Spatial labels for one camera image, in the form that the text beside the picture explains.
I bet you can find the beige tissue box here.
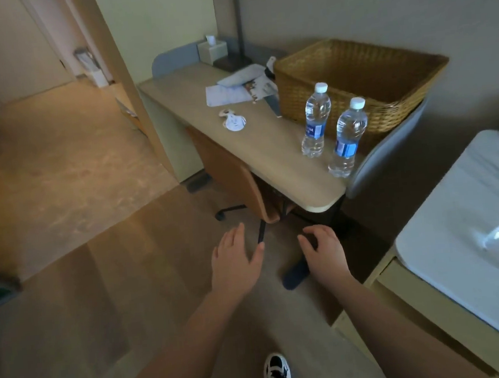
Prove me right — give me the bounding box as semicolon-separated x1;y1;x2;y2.
196;34;229;67

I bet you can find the person's left hand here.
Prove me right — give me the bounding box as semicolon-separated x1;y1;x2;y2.
207;221;269;302

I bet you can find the person's left forearm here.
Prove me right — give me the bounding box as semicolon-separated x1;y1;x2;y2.
97;288;254;378

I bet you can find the person's right forearm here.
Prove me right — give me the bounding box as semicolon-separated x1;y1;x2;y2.
325;262;491;378

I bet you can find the colourful printed brochure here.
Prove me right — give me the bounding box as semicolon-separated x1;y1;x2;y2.
242;74;280;104

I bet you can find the black white sneaker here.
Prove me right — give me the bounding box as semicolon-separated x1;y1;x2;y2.
261;351;292;378

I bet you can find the brown office chair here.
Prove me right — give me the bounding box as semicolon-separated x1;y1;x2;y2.
185;118;299;249

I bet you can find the woven wicker basket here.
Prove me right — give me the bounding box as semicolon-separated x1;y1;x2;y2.
272;29;455;143

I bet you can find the black desk lamp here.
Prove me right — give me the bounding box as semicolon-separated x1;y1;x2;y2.
206;0;254;74

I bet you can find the cream cabinet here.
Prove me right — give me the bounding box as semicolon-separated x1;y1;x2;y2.
314;118;499;378

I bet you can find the white paper sheet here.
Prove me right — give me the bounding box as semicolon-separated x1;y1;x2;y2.
205;81;254;108

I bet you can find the grey desk edge panel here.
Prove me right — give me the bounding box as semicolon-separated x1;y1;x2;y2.
338;99;436;201
150;42;203;78

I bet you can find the beige door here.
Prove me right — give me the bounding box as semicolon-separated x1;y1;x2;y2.
0;0;77;105

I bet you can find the person's right hand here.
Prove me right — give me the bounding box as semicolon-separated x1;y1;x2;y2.
297;223;355;295

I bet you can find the white waste bin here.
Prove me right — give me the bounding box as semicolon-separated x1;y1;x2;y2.
73;45;111;90

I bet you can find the beige wooden desk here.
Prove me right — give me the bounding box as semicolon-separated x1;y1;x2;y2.
136;49;359;302

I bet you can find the clear plastic water bottle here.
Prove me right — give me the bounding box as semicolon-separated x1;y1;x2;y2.
322;96;373;180
296;81;336;159

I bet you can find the white black small device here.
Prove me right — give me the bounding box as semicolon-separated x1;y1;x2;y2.
263;56;279;81

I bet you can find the white marble counter top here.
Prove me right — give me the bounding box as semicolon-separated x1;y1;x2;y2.
386;129;499;373

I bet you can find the white door hanger tag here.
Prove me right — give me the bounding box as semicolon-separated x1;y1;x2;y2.
218;107;248;134

